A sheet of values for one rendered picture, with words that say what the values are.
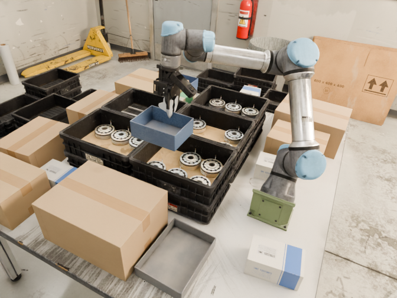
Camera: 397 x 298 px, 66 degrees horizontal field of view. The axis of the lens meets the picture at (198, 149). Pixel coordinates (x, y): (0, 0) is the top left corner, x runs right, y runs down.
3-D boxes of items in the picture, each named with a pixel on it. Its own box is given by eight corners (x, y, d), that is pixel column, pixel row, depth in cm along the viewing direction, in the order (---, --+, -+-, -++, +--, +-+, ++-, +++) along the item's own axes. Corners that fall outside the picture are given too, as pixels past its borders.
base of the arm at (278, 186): (292, 201, 138) (299, 181, 138) (294, 203, 124) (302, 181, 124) (260, 190, 142) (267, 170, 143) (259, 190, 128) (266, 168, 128)
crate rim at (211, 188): (237, 154, 141) (237, 149, 140) (211, 194, 119) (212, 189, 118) (162, 130, 154) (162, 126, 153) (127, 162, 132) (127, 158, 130)
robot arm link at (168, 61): (184, 54, 114) (173, 58, 108) (184, 66, 116) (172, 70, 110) (168, 50, 117) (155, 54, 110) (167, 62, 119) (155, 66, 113)
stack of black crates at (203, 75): (237, 103, 348) (241, 75, 328) (227, 115, 326) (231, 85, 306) (205, 95, 361) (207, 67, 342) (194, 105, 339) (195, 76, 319)
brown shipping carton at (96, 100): (102, 110, 208) (98, 88, 199) (129, 118, 201) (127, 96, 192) (70, 131, 186) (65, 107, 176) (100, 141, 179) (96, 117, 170)
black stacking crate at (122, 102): (188, 120, 182) (189, 103, 175) (163, 145, 160) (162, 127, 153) (133, 104, 194) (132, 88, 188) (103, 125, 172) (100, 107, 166)
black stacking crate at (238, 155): (252, 139, 169) (255, 122, 163) (234, 169, 147) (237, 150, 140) (188, 120, 182) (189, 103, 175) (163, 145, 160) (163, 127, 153)
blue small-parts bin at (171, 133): (193, 132, 124) (194, 117, 120) (174, 151, 113) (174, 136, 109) (152, 119, 131) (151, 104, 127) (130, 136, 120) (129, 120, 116)
